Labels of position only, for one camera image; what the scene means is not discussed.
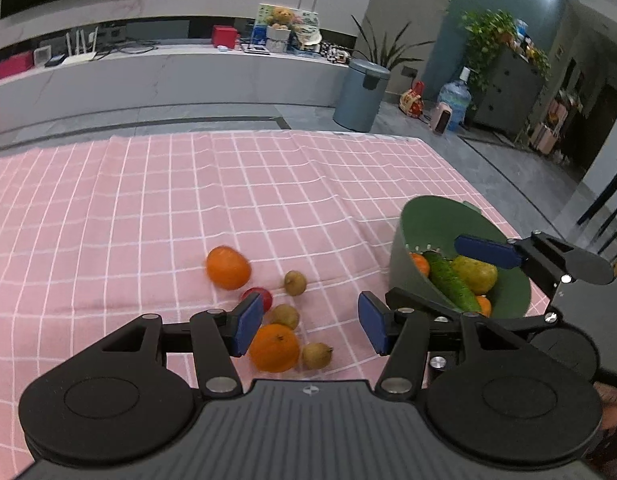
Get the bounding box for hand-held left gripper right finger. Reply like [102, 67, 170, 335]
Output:
[358, 291, 534, 403]

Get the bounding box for pink space heater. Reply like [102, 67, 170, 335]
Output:
[431, 102, 454, 136]

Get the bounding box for long-leaf potted plant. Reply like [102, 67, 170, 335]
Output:
[351, 14, 435, 82]

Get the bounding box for trailing ivy plant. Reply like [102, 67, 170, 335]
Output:
[459, 9, 552, 92]

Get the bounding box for patterned hat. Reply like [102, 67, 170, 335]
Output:
[293, 25, 322, 47]

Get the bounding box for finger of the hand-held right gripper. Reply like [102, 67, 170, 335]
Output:
[385, 287, 463, 323]
[454, 230, 615, 306]

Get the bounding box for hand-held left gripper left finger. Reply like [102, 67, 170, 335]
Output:
[88, 292, 265, 400]

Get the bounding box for black chair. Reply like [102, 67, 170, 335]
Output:
[577, 157, 617, 263]

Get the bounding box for green plastic bowl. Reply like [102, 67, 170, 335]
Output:
[388, 195, 532, 318]

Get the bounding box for yellow-green mango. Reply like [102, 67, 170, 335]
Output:
[449, 255, 499, 295]

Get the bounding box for pink checked tablecloth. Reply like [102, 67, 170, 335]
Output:
[0, 129, 554, 466]

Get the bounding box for red box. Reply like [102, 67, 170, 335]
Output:
[212, 25, 238, 51]

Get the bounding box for pink suitcase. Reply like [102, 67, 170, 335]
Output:
[529, 121, 560, 154]

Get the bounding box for red tomato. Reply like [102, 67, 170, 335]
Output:
[240, 287, 274, 313]

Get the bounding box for white marble TV bench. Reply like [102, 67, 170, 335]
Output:
[0, 42, 351, 148]

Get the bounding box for green cucumber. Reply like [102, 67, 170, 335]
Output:
[422, 251, 481, 313]

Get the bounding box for grey-blue trash bin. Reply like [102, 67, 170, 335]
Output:
[333, 58, 391, 132]

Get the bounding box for small brown kiwi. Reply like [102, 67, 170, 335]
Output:
[283, 270, 308, 296]
[268, 304, 300, 331]
[302, 342, 334, 370]

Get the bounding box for blue water bottle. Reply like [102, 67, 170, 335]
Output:
[439, 66, 472, 132]

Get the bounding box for pink storage case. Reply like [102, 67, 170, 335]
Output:
[0, 54, 32, 81]

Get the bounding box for white router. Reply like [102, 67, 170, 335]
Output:
[65, 29, 100, 62]

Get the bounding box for grey cabinet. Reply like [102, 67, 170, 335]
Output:
[472, 49, 547, 137]

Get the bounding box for printed picture board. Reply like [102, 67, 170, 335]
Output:
[252, 3, 320, 52]

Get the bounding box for black and white figurines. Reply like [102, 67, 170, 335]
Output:
[319, 42, 350, 64]

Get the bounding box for red and white bag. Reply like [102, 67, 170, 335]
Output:
[399, 81, 425, 119]

